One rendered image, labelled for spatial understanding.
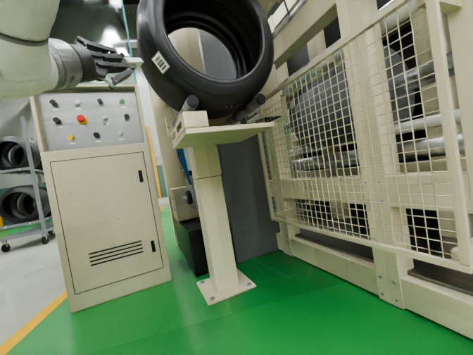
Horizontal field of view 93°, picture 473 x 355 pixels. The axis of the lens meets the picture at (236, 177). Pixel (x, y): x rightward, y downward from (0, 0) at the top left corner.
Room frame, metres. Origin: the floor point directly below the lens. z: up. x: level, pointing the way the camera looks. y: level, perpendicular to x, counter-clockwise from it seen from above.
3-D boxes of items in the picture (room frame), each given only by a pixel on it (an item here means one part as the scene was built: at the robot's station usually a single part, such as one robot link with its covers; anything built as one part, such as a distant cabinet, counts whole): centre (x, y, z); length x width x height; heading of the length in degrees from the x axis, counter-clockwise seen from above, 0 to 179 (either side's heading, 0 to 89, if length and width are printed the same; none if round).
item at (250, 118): (1.37, -0.22, 1.05); 0.20 x 0.15 x 0.30; 22
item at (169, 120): (1.18, 0.12, 0.90); 0.40 x 0.03 x 0.10; 112
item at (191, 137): (1.02, 0.05, 0.80); 0.37 x 0.36 x 0.02; 112
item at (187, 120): (0.97, 0.18, 0.83); 0.36 x 0.09 x 0.06; 22
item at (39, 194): (3.88, 3.40, 0.96); 1.30 x 0.62 x 1.92; 14
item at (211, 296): (1.25, 0.16, 0.01); 0.27 x 0.27 x 0.02; 22
